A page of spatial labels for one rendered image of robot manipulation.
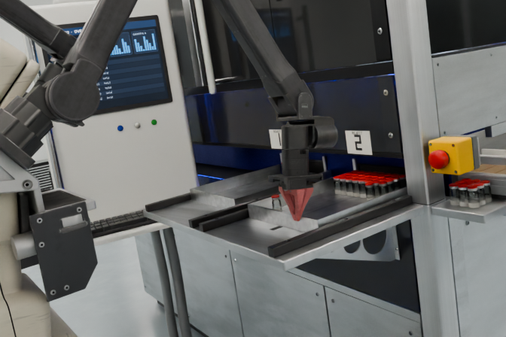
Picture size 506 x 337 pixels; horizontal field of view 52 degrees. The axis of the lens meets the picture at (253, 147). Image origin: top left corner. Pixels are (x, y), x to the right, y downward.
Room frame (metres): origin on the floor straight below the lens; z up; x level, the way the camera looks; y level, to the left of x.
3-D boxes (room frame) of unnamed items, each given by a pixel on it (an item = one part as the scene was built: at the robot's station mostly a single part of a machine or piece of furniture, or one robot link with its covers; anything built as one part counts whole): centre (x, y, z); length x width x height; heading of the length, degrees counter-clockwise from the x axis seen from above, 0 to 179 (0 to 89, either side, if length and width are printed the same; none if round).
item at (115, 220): (1.67, 0.42, 0.82); 0.40 x 0.14 x 0.02; 111
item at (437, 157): (1.07, -0.38, 1.00); 0.04 x 0.04 x 0.04; 33
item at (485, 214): (1.11, -0.47, 0.87); 0.14 x 0.13 x 0.02; 123
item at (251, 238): (1.35, -0.04, 0.87); 0.70 x 0.48 x 0.02; 33
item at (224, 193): (1.53, 0.00, 0.90); 0.34 x 0.26 x 0.04; 123
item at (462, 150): (1.10, -0.42, 1.00); 0.08 x 0.07 x 0.07; 123
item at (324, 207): (1.24, -0.18, 0.90); 0.34 x 0.26 x 0.04; 123
